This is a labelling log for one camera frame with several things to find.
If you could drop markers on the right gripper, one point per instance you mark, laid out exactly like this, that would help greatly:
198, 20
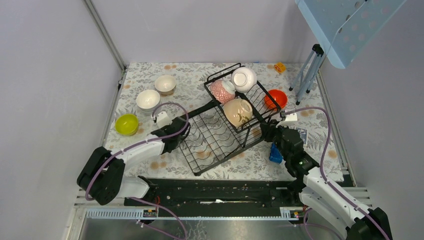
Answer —
268, 129

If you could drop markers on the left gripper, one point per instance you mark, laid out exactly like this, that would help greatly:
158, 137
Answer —
164, 129

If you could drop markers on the orange bowl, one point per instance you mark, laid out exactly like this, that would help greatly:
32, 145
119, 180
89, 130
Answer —
271, 105
275, 94

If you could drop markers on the white ribbed bowl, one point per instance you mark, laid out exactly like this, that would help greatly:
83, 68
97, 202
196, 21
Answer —
148, 99
149, 111

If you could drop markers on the beige bowl top tier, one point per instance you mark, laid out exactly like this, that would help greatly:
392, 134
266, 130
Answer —
238, 112

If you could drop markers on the black wire dish rack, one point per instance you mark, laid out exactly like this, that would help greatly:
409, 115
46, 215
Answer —
212, 139

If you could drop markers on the lime green bowl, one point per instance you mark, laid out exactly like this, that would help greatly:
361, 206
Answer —
127, 124

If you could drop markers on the cream floral bowl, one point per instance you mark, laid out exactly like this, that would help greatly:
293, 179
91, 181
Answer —
165, 84

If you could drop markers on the white bowl top tier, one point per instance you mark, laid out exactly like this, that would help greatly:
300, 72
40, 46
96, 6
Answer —
243, 79

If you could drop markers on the pink patterned bowl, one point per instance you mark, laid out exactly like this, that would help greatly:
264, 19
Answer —
223, 90

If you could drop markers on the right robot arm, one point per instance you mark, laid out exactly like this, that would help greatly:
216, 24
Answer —
352, 219

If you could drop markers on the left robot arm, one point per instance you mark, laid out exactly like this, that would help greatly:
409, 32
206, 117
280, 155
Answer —
103, 178

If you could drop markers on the blue toy truck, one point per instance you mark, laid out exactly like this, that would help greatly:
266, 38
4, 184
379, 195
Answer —
274, 155

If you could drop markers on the blue playing card box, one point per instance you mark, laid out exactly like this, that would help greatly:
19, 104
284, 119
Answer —
303, 134

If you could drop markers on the floral table mat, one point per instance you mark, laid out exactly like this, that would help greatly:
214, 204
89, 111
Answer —
181, 88

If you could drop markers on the orange toy block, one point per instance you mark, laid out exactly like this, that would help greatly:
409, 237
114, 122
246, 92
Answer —
279, 67

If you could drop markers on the light blue folding stool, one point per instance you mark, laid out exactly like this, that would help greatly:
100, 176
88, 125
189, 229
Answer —
342, 28

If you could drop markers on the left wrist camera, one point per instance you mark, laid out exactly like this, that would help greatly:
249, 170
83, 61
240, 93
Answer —
162, 119

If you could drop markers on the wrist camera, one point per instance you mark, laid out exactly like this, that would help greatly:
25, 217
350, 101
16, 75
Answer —
162, 119
287, 119

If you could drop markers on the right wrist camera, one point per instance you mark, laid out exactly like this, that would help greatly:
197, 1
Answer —
287, 119

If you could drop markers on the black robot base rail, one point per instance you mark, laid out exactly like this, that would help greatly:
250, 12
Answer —
222, 198

